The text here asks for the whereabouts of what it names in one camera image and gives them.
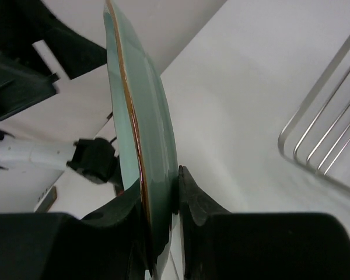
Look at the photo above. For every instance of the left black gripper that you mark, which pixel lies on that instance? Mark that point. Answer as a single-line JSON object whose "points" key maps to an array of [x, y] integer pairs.
{"points": [[25, 79]]}

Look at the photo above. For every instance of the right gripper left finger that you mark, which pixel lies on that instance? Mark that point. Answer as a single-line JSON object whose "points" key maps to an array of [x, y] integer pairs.
{"points": [[106, 244]]}

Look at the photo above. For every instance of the metal wire dish rack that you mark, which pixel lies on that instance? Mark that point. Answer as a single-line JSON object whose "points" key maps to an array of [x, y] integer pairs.
{"points": [[317, 136]]}

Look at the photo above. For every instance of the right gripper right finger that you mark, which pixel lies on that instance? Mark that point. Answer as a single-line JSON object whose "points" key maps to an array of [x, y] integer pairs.
{"points": [[218, 244]]}

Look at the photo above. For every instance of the light green flower plate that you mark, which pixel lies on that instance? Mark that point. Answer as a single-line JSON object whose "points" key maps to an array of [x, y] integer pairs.
{"points": [[144, 133]]}

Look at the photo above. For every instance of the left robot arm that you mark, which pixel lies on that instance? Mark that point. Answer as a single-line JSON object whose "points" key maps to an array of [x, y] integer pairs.
{"points": [[93, 159]]}

